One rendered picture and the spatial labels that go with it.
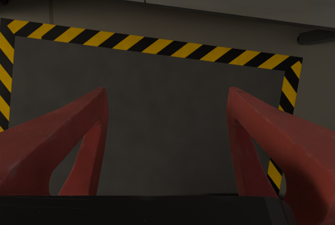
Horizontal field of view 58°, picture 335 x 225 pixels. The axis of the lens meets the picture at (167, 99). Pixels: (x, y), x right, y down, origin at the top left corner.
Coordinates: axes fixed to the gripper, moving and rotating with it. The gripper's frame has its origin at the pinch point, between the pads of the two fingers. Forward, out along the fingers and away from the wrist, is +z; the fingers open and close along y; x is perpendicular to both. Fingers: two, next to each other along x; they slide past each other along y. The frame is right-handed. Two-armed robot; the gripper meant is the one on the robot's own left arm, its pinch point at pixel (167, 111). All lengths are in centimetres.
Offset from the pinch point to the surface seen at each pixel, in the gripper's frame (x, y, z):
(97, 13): 33, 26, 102
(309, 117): 67, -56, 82
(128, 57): 47, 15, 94
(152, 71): 52, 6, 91
